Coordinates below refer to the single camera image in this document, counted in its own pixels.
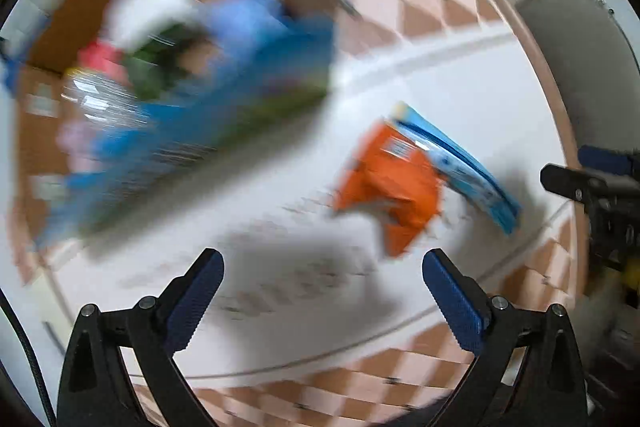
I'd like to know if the green packet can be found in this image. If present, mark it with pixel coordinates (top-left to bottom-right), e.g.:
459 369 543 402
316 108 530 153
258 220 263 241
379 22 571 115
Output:
124 23 213 102

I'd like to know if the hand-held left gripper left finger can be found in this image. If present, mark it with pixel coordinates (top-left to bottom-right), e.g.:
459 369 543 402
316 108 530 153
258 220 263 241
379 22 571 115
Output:
57 248 224 427

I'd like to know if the clear plastic package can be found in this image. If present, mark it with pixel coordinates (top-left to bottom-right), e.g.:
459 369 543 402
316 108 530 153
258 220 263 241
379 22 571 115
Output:
60 69 151 134

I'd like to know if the red packet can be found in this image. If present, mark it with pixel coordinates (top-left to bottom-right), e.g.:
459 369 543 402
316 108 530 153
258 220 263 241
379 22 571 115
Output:
76 38 129 81

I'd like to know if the black cable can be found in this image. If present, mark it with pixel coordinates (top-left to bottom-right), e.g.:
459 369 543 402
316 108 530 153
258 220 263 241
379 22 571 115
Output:
0 287 57 427

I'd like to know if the white soft bag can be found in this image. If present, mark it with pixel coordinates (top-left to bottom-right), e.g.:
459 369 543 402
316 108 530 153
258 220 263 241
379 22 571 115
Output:
106 0 202 54

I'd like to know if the grey chair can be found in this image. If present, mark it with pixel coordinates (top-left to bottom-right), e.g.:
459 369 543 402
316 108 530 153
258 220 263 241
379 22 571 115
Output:
514 0 640 152

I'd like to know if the pink packet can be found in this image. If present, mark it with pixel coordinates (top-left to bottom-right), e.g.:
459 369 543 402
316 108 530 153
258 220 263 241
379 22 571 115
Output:
54 117 101 174

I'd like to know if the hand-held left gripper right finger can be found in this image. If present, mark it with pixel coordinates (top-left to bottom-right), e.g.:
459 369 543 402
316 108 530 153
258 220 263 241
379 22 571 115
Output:
422 248 587 427

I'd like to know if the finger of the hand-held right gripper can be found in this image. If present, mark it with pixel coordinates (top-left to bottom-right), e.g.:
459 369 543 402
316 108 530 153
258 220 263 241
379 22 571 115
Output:
540 163 640 208
579 145 640 181

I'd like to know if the orange snack packet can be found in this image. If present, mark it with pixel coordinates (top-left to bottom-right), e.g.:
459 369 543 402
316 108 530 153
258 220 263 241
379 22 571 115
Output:
332 119 446 259

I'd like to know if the light blue flat packet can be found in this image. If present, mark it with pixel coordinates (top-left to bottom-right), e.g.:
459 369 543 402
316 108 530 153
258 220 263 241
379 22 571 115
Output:
389 102 522 236

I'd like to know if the large blue snack packet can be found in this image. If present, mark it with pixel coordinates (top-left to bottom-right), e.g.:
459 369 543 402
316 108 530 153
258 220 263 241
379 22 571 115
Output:
35 0 337 250

